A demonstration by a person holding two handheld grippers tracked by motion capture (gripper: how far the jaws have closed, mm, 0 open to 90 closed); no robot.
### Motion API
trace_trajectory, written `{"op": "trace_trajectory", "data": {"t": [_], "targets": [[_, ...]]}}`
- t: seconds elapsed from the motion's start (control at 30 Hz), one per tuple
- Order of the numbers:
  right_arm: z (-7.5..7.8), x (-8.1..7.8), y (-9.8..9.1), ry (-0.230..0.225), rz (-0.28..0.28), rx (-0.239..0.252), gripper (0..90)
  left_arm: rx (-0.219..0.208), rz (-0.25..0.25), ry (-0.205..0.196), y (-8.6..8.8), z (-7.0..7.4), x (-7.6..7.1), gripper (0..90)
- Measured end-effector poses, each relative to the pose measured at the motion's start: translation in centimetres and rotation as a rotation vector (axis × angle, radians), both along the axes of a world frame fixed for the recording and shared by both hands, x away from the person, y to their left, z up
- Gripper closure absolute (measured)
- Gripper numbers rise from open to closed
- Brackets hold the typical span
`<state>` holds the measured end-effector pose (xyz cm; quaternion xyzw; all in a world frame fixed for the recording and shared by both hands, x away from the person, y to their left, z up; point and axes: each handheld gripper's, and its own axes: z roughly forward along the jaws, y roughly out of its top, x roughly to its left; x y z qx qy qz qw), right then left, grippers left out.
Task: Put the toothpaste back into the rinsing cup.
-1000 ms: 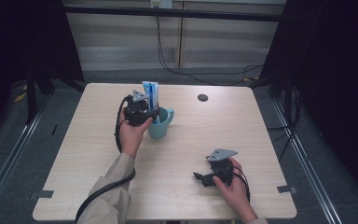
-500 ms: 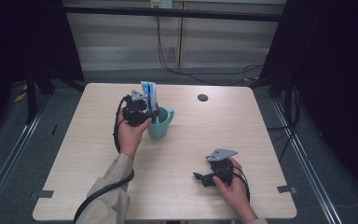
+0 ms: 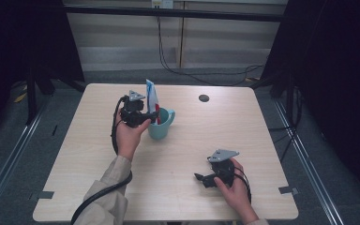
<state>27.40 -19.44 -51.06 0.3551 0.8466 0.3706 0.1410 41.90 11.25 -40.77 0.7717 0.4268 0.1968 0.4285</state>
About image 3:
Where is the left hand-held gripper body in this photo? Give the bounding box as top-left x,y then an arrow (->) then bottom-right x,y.
119,90 -> 153,128

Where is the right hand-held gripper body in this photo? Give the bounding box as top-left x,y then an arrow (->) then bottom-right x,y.
206,148 -> 242,189

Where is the teal cup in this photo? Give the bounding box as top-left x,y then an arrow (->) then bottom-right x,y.
147,107 -> 176,141

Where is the white blue red toothpaste tube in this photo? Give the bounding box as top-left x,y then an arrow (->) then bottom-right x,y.
145,79 -> 162,126

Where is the person's right hand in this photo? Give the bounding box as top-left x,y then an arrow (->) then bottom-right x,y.
213,157 -> 260,225

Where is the person's left hand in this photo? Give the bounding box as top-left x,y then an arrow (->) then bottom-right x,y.
114,108 -> 153,161

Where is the black metal stand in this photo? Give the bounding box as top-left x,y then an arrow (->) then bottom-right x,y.
267,73 -> 304,163
24,67 -> 57,126

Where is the black horizontal bar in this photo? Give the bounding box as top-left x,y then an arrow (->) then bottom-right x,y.
63,4 -> 285,23

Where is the black curtain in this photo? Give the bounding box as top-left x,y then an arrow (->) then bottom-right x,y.
0,0 -> 86,139
260,0 -> 360,205

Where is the right hand-held gripper black cable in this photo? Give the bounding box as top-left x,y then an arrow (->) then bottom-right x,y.
232,166 -> 253,204

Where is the hand-held gripper black cable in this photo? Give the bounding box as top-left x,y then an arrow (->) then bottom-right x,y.
232,166 -> 253,204
70,95 -> 134,225

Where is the left hand-held gripper black cable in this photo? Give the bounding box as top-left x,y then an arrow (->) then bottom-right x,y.
70,95 -> 134,225

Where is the black floor cable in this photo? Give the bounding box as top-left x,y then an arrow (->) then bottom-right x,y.
156,15 -> 265,87

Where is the metal floor rail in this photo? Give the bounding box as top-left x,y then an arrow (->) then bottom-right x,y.
0,101 -> 50,219
271,97 -> 346,225

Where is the white wall outlet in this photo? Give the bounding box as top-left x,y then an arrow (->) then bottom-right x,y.
151,0 -> 174,9

